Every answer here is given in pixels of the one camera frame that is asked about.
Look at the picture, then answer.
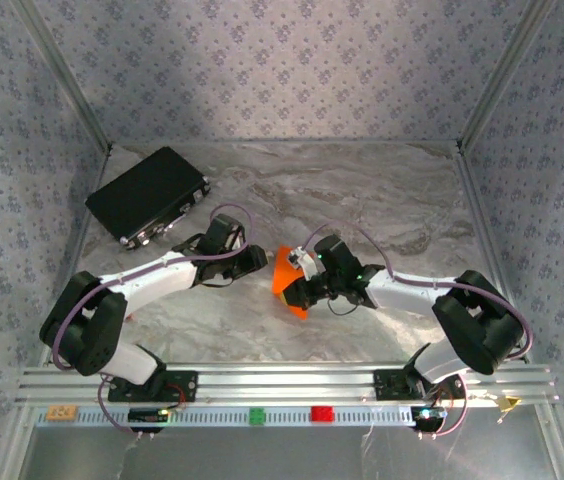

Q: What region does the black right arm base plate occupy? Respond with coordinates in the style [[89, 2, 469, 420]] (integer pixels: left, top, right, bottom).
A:
[[372, 369, 465, 402]]

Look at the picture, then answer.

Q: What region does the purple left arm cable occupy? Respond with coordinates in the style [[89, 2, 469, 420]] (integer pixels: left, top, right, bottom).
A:
[[51, 202, 256, 442]]

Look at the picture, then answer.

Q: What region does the orange toy brick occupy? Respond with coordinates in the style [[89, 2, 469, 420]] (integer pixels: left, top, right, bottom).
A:
[[46, 405, 79, 422]]

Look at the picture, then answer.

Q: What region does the black left controller board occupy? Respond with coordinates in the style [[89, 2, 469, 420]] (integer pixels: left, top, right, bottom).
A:
[[128, 408, 170, 424]]

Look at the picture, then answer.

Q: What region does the aluminium side rail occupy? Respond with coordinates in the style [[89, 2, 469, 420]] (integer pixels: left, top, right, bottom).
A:
[[39, 144, 116, 366], [454, 142, 533, 364]]

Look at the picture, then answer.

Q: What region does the gold tape piece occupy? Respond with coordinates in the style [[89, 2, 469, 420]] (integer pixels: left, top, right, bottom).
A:
[[493, 395, 523, 414]]

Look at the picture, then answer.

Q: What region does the white slotted cable duct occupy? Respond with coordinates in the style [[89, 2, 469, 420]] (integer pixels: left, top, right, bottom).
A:
[[34, 404, 418, 429]]

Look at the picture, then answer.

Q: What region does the orange paper sheet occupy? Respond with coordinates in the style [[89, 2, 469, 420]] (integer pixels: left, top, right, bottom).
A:
[[271, 244, 311, 322]]

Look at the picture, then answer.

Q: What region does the black controller board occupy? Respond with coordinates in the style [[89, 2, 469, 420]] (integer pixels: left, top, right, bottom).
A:
[[128, 408, 170, 424], [410, 406, 448, 423]]

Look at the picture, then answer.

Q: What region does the black hard case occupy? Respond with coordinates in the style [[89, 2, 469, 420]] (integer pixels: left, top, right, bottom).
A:
[[85, 145, 212, 250]]

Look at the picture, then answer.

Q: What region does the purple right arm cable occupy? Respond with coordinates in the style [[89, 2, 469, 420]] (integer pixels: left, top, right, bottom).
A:
[[304, 222, 534, 441]]

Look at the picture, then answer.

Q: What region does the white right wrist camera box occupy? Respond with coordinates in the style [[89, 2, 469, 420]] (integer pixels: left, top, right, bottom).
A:
[[286, 246, 321, 280]]

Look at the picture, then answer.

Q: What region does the black right controller board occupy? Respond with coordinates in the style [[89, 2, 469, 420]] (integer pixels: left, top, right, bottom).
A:
[[410, 406, 448, 423]]

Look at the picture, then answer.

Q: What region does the aluminium front frame rail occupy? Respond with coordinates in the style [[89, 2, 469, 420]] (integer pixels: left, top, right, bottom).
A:
[[14, 364, 562, 409]]

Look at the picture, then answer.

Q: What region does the aluminium frame post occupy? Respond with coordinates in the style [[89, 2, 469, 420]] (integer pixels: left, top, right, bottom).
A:
[[455, 0, 559, 151], [0, 407, 38, 480], [531, 404, 564, 480], [11, 0, 115, 152]]

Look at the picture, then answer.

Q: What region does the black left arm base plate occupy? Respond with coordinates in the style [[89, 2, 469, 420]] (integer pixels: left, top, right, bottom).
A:
[[107, 370, 199, 403]]

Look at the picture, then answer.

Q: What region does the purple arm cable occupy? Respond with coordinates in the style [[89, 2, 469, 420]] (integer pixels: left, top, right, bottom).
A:
[[304, 222, 534, 441], [51, 202, 256, 442]]

